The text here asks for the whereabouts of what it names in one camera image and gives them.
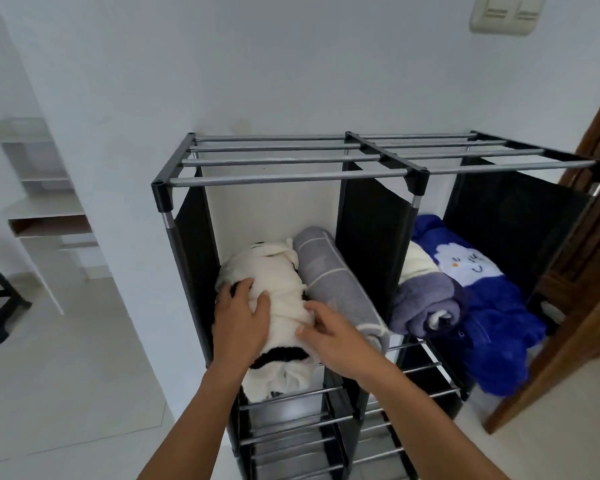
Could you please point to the person's right hand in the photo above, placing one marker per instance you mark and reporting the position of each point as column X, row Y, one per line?
column 347, row 349

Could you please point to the person's left hand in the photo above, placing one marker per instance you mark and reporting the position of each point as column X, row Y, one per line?
column 237, row 332

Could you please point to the person's left thumb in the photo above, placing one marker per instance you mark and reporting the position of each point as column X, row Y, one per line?
column 262, row 304

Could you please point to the person's right thumb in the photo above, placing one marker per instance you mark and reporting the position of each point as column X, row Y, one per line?
column 311, row 337

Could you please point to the white black plush blanket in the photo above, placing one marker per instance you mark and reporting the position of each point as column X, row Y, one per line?
column 285, row 289

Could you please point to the person's left forearm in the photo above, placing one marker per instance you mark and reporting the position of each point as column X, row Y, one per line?
column 190, row 419

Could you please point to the person's right forearm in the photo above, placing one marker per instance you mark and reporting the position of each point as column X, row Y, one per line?
column 420, row 424

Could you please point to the grey striped rolled towel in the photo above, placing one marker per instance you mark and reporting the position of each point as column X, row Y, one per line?
column 325, row 264

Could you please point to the purple grey rolled blanket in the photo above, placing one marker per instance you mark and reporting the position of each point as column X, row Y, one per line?
column 422, row 302

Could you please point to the black metal fabric shelf rack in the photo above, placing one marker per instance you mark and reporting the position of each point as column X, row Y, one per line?
column 375, row 229

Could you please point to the cream rolled cloth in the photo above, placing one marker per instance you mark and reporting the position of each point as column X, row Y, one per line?
column 417, row 262

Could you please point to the blue plush blanket white face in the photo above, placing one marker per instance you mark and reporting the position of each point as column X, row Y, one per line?
column 495, row 319

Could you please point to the white desk with shelves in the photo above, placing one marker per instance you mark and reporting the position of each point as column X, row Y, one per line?
column 50, row 209

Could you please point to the brown wooden door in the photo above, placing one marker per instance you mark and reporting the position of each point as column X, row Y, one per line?
column 580, row 314

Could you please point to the cream wall switch plate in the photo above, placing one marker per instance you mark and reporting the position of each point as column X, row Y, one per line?
column 502, row 12

